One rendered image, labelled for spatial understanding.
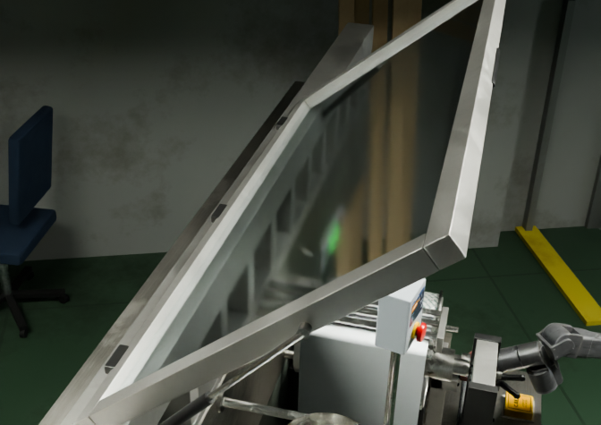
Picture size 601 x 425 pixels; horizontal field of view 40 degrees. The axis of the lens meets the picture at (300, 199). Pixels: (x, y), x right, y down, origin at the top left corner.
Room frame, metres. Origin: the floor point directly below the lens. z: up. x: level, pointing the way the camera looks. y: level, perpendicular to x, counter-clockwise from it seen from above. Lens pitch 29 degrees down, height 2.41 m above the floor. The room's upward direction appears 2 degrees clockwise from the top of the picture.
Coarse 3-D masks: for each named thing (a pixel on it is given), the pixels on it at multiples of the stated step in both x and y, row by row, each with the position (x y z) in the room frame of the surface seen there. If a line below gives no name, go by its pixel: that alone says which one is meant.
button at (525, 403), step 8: (504, 400) 1.67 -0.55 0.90; (512, 400) 1.65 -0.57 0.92; (520, 400) 1.65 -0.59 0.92; (528, 400) 1.66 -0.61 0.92; (504, 408) 1.63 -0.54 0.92; (512, 408) 1.62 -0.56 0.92; (520, 408) 1.62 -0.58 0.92; (528, 408) 1.62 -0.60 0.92; (512, 416) 1.62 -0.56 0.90; (520, 416) 1.61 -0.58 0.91; (528, 416) 1.61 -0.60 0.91
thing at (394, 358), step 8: (392, 352) 1.02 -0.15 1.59; (392, 360) 1.01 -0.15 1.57; (400, 360) 1.02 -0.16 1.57; (392, 368) 1.01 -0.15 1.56; (392, 376) 1.01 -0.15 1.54; (392, 384) 1.01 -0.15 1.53; (392, 392) 1.01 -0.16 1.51; (392, 400) 1.01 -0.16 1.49; (392, 408) 1.01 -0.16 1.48; (384, 416) 1.02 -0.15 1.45; (392, 416) 1.01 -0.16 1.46; (384, 424) 1.02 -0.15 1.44; (392, 424) 1.01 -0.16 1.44
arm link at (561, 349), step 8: (544, 328) 1.61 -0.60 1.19; (544, 344) 1.56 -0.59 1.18; (560, 344) 1.53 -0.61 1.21; (568, 344) 1.53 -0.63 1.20; (552, 352) 1.52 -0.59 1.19; (560, 352) 1.53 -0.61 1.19; (568, 352) 1.53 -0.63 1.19; (552, 360) 1.55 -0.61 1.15; (528, 368) 1.56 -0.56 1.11; (552, 368) 1.54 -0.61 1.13; (536, 376) 1.52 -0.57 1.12; (544, 376) 1.52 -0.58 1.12; (552, 376) 1.53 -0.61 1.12; (560, 376) 1.53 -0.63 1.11; (536, 384) 1.52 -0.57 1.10; (544, 384) 1.51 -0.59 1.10; (552, 384) 1.52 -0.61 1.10; (544, 392) 1.51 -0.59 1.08
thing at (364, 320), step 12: (360, 312) 1.30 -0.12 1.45; (372, 312) 1.29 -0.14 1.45; (432, 312) 1.30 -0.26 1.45; (444, 312) 1.30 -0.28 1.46; (336, 324) 1.28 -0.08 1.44; (348, 324) 1.27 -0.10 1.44; (360, 324) 1.26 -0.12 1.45; (372, 324) 1.26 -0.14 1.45; (432, 324) 1.27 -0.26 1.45; (444, 324) 1.26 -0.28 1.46; (432, 336) 1.23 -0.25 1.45
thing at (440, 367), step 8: (448, 352) 1.29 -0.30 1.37; (432, 360) 1.28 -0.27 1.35; (440, 360) 1.28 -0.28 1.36; (448, 360) 1.28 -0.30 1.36; (432, 368) 1.27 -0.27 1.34; (440, 368) 1.27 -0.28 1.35; (448, 368) 1.26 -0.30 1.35; (424, 376) 1.28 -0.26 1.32; (432, 376) 1.27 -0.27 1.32; (440, 376) 1.27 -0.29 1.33; (448, 376) 1.26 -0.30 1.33
